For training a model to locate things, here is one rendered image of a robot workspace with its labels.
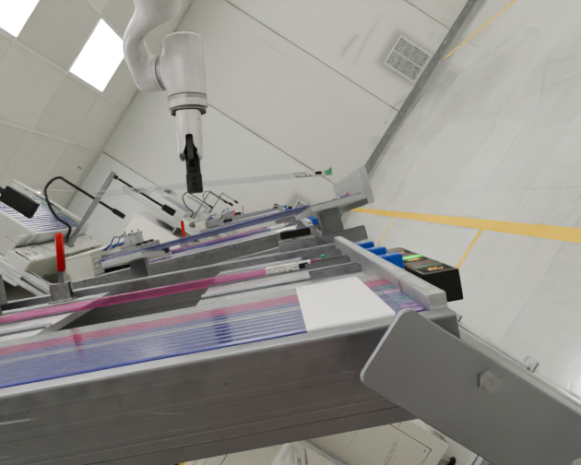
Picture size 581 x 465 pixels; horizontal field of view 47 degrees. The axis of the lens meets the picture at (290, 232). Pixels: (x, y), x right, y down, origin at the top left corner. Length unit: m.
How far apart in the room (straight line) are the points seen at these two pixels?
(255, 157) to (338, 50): 1.69
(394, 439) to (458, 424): 1.61
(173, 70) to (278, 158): 7.08
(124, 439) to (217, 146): 8.15
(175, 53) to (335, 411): 1.13
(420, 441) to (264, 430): 1.60
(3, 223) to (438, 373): 1.82
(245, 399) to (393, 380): 0.10
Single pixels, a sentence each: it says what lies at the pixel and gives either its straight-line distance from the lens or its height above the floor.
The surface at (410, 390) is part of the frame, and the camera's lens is 0.39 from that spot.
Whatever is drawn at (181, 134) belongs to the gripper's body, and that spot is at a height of 1.08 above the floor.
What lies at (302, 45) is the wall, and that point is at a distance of 8.72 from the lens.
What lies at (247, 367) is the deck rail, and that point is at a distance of 0.42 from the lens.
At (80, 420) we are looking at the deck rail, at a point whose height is 0.88.
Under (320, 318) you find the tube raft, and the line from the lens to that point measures 0.48.
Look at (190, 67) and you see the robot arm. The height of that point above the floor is 1.14.
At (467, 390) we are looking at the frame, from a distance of 0.39.
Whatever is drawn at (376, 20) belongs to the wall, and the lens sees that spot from 8.88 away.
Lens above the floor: 0.85
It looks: 3 degrees down
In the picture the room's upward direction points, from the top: 58 degrees counter-clockwise
